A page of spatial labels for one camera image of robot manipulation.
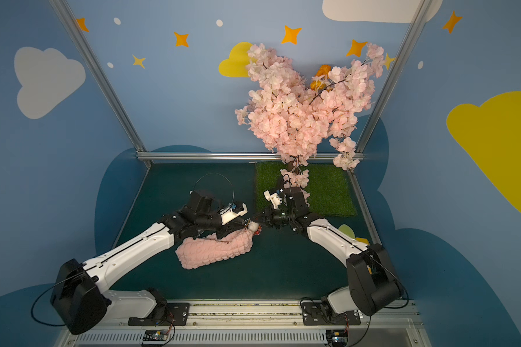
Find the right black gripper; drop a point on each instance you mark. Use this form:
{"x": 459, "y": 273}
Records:
{"x": 270, "y": 215}

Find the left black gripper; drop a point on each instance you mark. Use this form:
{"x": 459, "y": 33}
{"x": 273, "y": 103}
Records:
{"x": 233, "y": 225}

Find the pink fluffy knitted bag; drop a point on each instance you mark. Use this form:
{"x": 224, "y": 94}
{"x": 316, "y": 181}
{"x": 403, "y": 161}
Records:
{"x": 195, "y": 253}

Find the white red kitty plush charm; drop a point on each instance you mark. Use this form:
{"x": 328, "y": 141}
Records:
{"x": 254, "y": 228}

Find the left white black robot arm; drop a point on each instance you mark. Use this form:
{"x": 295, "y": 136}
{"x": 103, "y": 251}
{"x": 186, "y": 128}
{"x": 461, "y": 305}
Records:
{"x": 83, "y": 295}

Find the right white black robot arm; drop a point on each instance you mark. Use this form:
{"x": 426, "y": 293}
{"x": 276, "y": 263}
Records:
{"x": 372, "y": 280}

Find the green artificial grass mat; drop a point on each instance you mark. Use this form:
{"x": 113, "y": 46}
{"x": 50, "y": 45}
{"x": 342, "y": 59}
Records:
{"x": 328, "y": 188}

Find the green toy shovel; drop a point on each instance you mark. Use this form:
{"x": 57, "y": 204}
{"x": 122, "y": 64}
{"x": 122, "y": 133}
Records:
{"x": 347, "y": 230}

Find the yellow toy shovel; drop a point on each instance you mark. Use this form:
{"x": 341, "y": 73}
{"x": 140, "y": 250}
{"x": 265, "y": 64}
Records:
{"x": 362, "y": 240}

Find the pink cherry blossom tree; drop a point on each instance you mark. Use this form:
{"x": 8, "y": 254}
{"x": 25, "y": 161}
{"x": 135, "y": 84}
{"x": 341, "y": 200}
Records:
{"x": 293, "y": 117}

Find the left green circuit board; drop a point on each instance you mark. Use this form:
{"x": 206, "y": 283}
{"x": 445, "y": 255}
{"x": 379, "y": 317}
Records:
{"x": 155, "y": 337}

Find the green circuit board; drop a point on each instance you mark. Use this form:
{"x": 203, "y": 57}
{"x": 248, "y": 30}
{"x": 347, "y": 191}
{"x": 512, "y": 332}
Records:
{"x": 155, "y": 337}
{"x": 336, "y": 338}

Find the right green circuit board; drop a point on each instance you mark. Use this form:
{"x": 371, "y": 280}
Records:
{"x": 336, "y": 338}

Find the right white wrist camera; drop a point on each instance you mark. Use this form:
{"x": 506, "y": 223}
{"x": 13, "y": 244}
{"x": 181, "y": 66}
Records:
{"x": 274, "y": 198}

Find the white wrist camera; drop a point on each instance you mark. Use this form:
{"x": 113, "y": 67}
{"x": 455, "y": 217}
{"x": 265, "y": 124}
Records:
{"x": 274, "y": 198}
{"x": 233, "y": 212}

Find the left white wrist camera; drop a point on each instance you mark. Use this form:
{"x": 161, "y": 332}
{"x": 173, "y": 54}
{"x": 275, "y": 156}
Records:
{"x": 233, "y": 212}

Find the aluminium cage frame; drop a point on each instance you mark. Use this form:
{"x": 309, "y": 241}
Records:
{"x": 173, "y": 72}

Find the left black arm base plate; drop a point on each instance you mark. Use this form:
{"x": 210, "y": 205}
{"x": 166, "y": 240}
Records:
{"x": 164, "y": 315}

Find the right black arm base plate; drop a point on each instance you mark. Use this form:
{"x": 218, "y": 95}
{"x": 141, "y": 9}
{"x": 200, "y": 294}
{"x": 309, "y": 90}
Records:
{"x": 319, "y": 313}

